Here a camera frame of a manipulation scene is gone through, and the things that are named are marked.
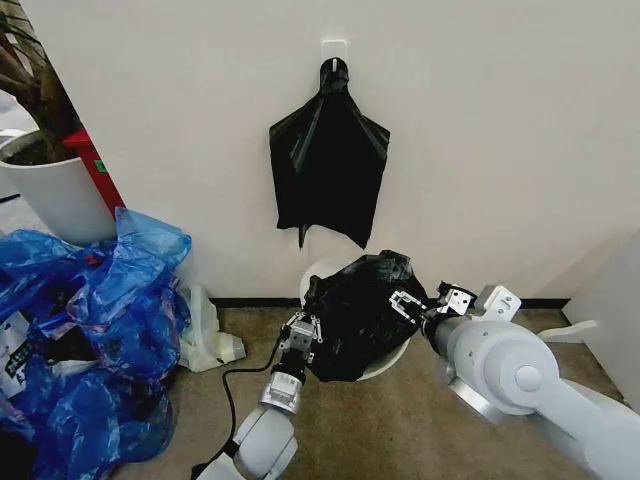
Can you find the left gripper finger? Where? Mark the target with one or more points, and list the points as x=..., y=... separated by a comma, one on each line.
x=317, y=332
x=289, y=327

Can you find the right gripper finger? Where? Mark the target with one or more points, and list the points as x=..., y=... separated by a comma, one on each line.
x=411, y=298
x=404, y=312

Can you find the black garbage bag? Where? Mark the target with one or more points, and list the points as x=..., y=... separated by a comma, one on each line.
x=327, y=170
x=360, y=320

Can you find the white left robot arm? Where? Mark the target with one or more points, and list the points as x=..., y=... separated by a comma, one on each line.
x=262, y=435

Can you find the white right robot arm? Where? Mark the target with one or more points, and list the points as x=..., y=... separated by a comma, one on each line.
x=520, y=380

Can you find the white round trash bin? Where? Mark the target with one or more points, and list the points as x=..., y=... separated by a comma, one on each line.
x=387, y=361

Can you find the translucent white plastic bag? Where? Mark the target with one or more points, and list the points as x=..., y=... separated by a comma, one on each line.
x=205, y=340

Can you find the flat black garbage bag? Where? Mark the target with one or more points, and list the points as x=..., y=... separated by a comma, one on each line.
x=327, y=170

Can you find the blue plastic bag pile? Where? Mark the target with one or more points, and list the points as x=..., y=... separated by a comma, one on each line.
x=100, y=325

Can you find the black baseboard strip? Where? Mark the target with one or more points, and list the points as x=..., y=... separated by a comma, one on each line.
x=475, y=302

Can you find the white curved floor piece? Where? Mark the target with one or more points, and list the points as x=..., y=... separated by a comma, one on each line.
x=570, y=331

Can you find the red box with green label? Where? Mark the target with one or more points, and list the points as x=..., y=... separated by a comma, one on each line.
x=100, y=170

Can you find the white round planter pot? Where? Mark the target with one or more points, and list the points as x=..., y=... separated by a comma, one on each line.
x=60, y=195

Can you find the white printed paper package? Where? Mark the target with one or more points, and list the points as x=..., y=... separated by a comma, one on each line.
x=12, y=350

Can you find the green potted plant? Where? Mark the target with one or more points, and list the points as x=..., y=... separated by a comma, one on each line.
x=35, y=75

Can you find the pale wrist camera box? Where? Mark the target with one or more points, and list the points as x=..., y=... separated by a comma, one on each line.
x=460, y=301
x=301, y=337

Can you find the white adhesive wall hook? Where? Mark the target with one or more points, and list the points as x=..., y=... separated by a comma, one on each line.
x=335, y=49

